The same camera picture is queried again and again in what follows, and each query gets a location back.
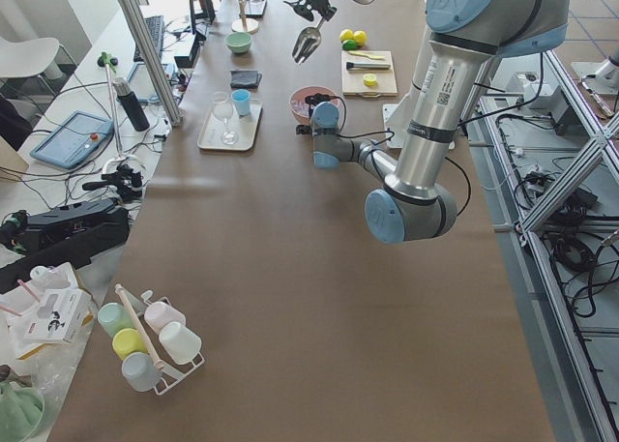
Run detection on white plastic cup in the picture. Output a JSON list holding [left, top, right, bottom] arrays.
[[159, 321, 202, 365]]

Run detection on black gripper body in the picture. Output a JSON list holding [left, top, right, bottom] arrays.
[[295, 94, 339, 135], [285, 0, 337, 21]]

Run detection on wooden glass stand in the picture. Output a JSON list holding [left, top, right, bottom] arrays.
[[231, 0, 259, 34]]

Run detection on wooden cutting board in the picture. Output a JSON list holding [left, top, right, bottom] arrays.
[[341, 50, 398, 98]]

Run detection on white wire cup rack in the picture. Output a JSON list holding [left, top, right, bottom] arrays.
[[124, 287, 206, 396]]

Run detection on grey folded cloth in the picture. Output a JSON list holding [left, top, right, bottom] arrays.
[[230, 70, 262, 89]]

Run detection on clear ice cubes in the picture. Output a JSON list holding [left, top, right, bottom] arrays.
[[291, 100, 310, 118]]

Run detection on blue teach pendant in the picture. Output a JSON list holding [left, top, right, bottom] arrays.
[[30, 111, 113, 169]]

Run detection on green lime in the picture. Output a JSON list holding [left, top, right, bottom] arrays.
[[353, 30, 368, 46]]

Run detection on black keyboard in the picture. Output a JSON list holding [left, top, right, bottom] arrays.
[[143, 15, 165, 58]]

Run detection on white product box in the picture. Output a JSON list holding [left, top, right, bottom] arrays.
[[23, 288, 91, 344]]

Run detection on green bowl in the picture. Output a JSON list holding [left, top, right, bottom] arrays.
[[225, 32, 252, 55]]

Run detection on pink plastic cup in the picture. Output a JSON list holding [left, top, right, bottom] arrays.
[[144, 301, 186, 334]]

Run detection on grey-blue plastic cup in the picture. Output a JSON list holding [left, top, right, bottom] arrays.
[[121, 352, 162, 392]]

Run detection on cream serving tray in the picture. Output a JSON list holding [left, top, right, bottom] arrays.
[[197, 100, 262, 152]]

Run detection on yellow plastic cup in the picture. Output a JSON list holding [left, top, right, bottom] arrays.
[[112, 328, 147, 361]]

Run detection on green plastic cup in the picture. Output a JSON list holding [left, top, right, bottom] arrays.
[[97, 303, 133, 339]]

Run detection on wine glass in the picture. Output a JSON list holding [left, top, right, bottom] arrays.
[[212, 92, 239, 145]]

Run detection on yellow lemon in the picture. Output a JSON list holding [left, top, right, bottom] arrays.
[[339, 28, 354, 43]]

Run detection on black equipment case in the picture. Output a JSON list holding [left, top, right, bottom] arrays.
[[1, 197, 130, 294]]

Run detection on black water bottle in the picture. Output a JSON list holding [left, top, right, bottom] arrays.
[[112, 77, 150, 132]]

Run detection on aluminium frame post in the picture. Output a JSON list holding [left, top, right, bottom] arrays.
[[117, 0, 183, 127]]

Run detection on yellow plastic knife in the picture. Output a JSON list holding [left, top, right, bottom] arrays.
[[347, 50, 386, 60]]

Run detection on metal ice scoop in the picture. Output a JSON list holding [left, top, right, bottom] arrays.
[[292, 17, 325, 65]]

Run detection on light blue cup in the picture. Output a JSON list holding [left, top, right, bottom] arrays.
[[231, 89, 251, 117]]

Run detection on pink bowl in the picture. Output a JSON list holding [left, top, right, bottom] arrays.
[[289, 86, 336, 125]]

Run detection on lemon half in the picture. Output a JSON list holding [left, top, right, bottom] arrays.
[[364, 74, 377, 86]]

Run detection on wooden rack handle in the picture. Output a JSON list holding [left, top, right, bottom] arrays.
[[114, 283, 164, 370]]

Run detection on white chair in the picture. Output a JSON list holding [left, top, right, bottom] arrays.
[[1, 38, 62, 96]]

